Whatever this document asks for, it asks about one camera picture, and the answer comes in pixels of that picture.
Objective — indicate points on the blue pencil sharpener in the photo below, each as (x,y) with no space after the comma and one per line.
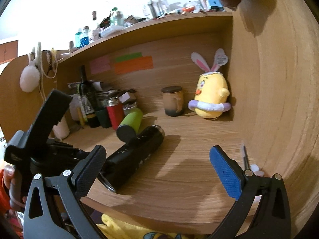
(215,5)

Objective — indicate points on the green bottle lying down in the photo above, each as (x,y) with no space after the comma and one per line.
(129,127)

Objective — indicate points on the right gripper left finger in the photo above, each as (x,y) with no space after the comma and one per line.
(42,218)

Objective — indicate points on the dark wine bottle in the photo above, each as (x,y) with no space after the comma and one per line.
(88,99)

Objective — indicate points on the orange sticky note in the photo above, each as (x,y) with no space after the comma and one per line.
(136,64)

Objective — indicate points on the brown ceramic lidded mug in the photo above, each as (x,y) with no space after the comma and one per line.
(173,99)

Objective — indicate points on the yellow cartoon cloth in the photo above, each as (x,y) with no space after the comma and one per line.
(114,228)

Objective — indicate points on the teal plastic bottle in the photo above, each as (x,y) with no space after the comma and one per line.
(78,38)

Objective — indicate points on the white fluffy earmuffs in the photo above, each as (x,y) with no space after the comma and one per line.
(31,76)

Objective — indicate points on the tall black tumbler cup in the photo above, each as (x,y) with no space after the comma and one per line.
(123,163)

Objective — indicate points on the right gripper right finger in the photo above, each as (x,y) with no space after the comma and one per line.
(272,217)

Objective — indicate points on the green sticky note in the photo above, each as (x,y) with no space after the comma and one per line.
(128,57)

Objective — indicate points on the pink sticky note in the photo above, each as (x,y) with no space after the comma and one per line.
(100,65)

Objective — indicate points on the black pen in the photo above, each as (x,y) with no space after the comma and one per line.
(245,156)

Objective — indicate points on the left hand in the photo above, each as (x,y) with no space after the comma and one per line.
(7,176)

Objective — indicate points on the red thermos bottle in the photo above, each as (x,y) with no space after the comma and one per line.
(115,112)

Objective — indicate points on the yellow chick plush toy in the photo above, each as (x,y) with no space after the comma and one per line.
(210,99)

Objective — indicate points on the clear liquor bottle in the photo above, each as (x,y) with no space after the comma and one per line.
(95,27)

